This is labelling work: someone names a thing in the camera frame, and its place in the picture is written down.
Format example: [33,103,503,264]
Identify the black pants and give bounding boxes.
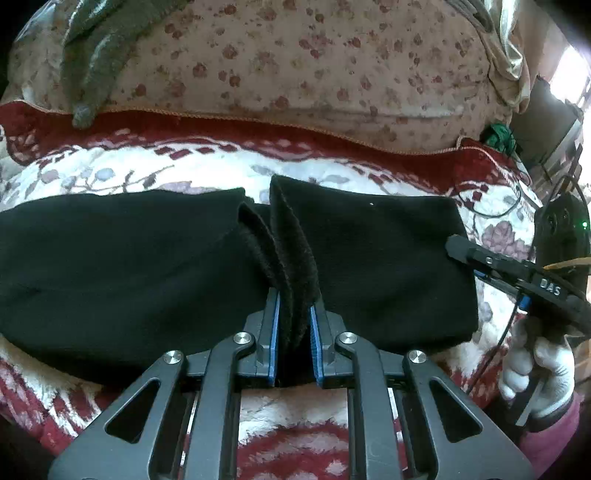
[1,176,478,387]

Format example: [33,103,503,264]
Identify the maroon sleeved right forearm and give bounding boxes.
[519,393,581,479]

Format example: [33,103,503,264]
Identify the white gloved right hand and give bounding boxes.
[498,318,575,420]

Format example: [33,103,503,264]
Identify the green object by pillow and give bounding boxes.
[480,123,517,156]

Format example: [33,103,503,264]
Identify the floral beige pillow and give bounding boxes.
[1,1,531,151]

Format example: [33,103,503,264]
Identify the red white floral blanket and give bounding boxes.
[1,101,534,479]

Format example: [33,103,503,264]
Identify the grey green towel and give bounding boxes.
[60,0,186,130]

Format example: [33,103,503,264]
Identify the thin black cable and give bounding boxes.
[454,151,525,219]

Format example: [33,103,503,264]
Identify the black camera with green light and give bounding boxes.
[533,192,590,267]

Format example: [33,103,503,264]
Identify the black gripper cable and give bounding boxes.
[466,174,591,395]

